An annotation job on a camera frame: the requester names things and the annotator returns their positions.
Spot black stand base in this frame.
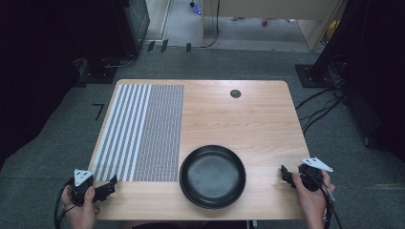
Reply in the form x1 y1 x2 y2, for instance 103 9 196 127
77 56 119 86

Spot black round plate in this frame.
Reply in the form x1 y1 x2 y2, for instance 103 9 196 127
179 144 247 210

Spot yellow object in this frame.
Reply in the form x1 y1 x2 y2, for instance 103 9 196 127
322 20 341 45

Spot left hand-held gripper cable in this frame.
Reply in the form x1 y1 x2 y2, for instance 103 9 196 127
53 178 77 229

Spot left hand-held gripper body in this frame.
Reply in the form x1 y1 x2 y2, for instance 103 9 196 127
69 168 96 206

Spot black floor cables bundle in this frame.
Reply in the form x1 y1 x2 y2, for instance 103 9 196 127
294 55 350 135

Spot grey striped placemat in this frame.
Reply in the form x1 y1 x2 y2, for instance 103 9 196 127
91 83 185 183

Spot black hanging cable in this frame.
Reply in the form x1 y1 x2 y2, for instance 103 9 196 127
201 0 222 50

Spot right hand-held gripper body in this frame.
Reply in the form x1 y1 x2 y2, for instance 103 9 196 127
297 156 334 193

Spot person's right hand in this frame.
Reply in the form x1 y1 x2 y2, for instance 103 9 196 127
291 170 336 221

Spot person's left hand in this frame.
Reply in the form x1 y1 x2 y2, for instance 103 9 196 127
60 185 100 225

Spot black stand base plate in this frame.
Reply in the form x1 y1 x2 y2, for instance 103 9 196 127
294 63 336 89

